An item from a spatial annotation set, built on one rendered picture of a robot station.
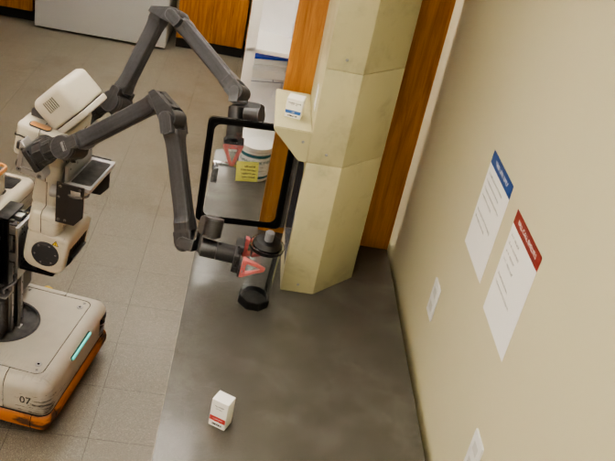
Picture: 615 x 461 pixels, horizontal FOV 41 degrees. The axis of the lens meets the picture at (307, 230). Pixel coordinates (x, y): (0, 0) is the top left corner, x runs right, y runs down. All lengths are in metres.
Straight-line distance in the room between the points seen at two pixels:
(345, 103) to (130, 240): 2.45
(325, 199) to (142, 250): 2.17
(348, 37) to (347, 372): 0.96
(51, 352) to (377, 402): 1.50
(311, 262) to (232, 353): 0.44
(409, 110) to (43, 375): 1.68
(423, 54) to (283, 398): 1.22
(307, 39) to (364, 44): 0.41
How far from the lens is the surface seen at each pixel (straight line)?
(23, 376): 3.32
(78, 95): 2.90
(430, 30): 2.78
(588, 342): 1.51
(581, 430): 1.51
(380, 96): 2.51
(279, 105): 2.61
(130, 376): 3.75
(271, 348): 2.47
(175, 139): 2.56
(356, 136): 2.50
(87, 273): 4.36
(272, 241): 2.50
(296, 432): 2.23
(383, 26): 2.40
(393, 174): 2.95
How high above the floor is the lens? 2.46
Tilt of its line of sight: 29 degrees down
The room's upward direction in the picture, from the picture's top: 12 degrees clockwise
